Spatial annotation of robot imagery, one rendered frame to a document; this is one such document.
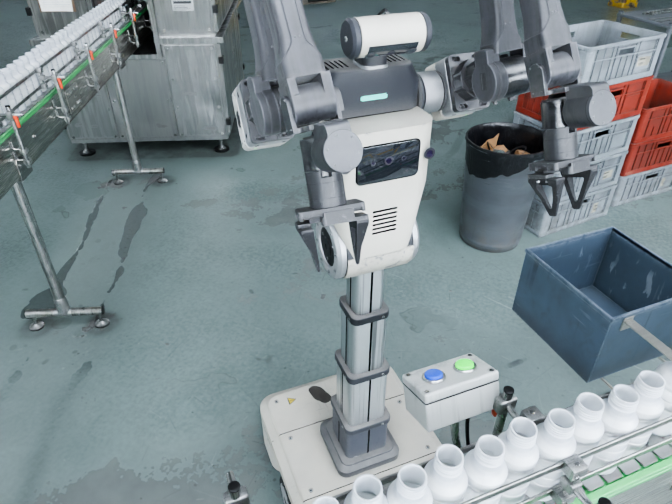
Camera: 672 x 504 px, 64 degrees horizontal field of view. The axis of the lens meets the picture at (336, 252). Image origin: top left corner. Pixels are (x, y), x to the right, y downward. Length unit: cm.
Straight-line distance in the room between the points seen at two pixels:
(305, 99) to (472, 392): 53
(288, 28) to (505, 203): 235
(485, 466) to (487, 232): 244
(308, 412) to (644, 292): 112
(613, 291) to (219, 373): 159
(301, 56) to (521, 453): 63
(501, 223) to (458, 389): 227
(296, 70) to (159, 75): 346
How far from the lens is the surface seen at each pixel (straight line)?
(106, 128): 449
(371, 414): 168
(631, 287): 177
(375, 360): 153
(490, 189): 300
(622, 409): 92
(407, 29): 106
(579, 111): 98
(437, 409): 90
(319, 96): 80
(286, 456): 186
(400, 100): 118
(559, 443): 86
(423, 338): 260
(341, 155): 73
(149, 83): 427
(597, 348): 147
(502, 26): 113
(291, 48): 81
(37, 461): 242
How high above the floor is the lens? 179
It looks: 35 degrees down
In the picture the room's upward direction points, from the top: straight up
